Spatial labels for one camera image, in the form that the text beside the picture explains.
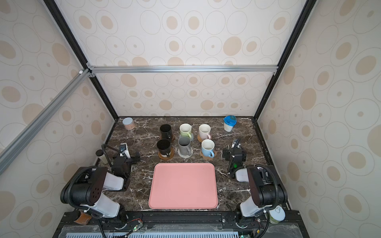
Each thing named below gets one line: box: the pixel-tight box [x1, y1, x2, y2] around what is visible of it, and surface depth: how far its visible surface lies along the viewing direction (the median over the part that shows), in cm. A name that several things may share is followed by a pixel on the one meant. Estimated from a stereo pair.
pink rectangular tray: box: [148, 162, 219, 209], surface depth 88 cm
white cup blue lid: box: [223, 115, 238, 133], surface depth 108 cm
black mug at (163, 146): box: [156, 138, 172, 158], surface depth 94 cm
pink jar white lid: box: [122, 117, 135, 130], surface depth 113 cm
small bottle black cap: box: [95, 149, 109, 165], surface depth 89 cm
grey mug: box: [177, 136, 192, 157], surface depth 95 cm
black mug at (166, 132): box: [159, 123, 172, 141], surface depth 102 cm
